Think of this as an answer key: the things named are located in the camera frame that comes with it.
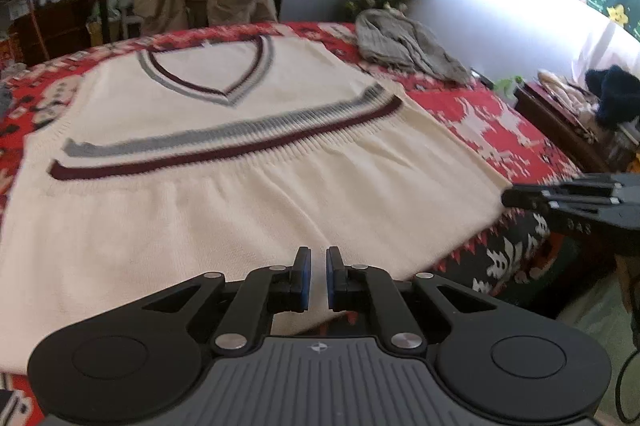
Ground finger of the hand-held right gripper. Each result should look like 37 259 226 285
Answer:
530 200 616 234
501 176 618 207

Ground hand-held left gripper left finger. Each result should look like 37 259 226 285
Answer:
139 246 314 357

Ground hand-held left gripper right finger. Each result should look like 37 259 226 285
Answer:
325 246 531 353

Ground white knit sweater vest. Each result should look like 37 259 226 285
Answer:
0 35 513 374

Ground dark wooden side table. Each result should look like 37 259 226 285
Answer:
514 81 640 174

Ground red patterned blanket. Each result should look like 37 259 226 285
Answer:
0 20 586 426

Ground pale pink cloth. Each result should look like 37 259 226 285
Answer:
537 69 598 113

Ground dark blue fuzzy cloth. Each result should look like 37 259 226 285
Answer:
585 65 640 130

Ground small green plant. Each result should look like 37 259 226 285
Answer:
492 75 525 96

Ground grey crumpled cloth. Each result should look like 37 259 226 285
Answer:
356 9 473 84

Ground dark wooden drawer cabinet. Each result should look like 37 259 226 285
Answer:
9 0 103 64

